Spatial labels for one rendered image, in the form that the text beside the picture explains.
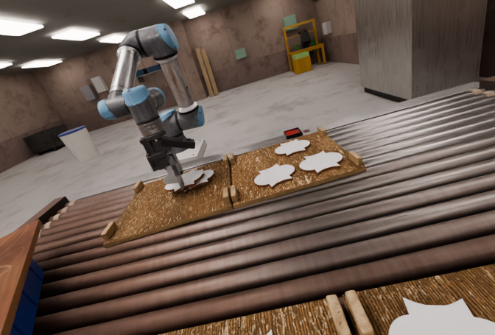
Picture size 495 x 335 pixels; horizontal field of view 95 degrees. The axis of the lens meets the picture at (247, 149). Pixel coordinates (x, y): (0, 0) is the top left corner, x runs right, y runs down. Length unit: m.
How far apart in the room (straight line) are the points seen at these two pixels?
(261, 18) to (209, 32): 2.17
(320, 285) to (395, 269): 0.14
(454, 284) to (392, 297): 0.09
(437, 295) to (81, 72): 12.47
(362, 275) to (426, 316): 0.11
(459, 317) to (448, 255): 0.13
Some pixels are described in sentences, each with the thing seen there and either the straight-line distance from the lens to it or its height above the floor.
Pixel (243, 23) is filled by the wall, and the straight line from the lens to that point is 10.50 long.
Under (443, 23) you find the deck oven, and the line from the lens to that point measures 3.89.
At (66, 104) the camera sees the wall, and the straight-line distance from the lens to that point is 13.25.
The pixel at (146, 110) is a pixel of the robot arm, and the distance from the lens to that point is 0.77.
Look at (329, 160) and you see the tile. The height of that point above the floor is 0.95.
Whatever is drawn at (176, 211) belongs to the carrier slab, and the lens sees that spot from 0.80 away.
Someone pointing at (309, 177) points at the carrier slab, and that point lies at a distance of 0.72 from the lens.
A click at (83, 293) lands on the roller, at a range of 0.77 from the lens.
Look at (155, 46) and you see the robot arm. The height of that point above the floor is 1.46.
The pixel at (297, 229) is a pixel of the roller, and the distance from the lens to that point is 0.60.
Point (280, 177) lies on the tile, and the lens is 0.74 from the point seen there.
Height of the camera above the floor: 1.33
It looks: 23 degrees down
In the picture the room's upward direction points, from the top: 18 degrees counter-clockwise
